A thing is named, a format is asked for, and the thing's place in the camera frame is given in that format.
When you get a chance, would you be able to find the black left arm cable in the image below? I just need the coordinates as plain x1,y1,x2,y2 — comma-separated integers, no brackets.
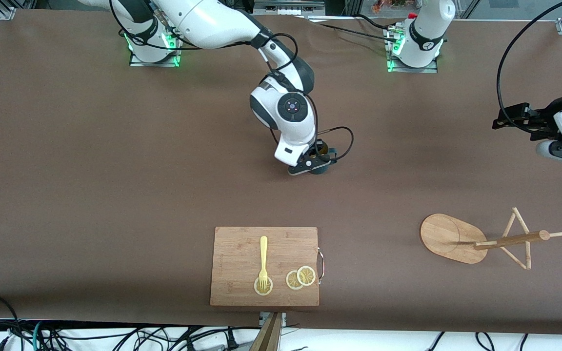
496,0,562,130

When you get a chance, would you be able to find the metal beam bracket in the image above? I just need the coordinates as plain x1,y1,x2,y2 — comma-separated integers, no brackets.
260,312,287,327

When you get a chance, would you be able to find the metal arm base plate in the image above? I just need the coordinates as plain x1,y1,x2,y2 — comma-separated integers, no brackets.
386,53,439,74
129,48,182,68

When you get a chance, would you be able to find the bamboo cutting board with handle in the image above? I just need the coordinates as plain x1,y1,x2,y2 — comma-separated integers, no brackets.
210,227,325,307

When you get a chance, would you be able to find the yellow plastic fork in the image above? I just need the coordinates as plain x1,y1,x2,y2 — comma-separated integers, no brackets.
259,236,269,292

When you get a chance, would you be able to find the brown wooden beam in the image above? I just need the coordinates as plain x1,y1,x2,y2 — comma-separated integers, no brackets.
249,312,282,351

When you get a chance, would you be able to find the teal cup with yellow inside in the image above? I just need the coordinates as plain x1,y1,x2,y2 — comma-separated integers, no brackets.
305,140,333,175

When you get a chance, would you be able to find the wooden cup rack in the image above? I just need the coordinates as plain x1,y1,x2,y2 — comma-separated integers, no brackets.
420,207,562,270

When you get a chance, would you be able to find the black cable across table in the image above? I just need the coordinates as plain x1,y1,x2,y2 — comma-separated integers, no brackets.
305,14,401,44

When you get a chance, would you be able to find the grey power strip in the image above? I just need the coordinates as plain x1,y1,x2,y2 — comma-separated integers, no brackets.
254,0,325,15

